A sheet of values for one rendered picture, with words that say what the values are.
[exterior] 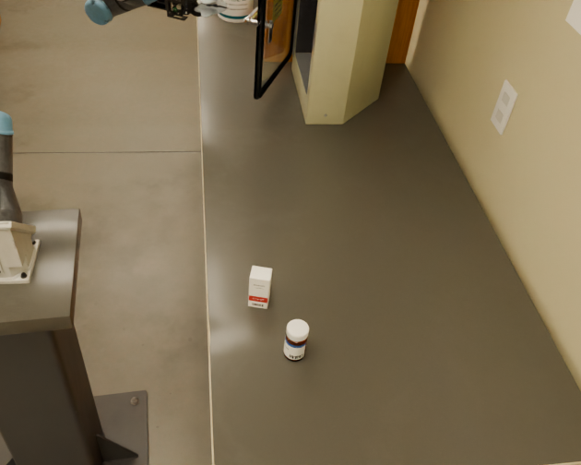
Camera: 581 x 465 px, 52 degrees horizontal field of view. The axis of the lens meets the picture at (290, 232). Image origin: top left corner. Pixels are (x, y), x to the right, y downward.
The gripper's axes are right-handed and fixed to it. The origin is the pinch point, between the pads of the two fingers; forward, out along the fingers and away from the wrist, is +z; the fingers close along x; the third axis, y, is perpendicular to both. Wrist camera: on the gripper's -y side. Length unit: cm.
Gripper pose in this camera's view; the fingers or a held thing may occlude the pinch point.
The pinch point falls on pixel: (223, 5)
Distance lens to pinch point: 177.3
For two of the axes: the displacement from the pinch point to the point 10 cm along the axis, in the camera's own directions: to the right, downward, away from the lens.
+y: -3.3, 6.3, -7.0
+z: 9.4, 2.9, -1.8
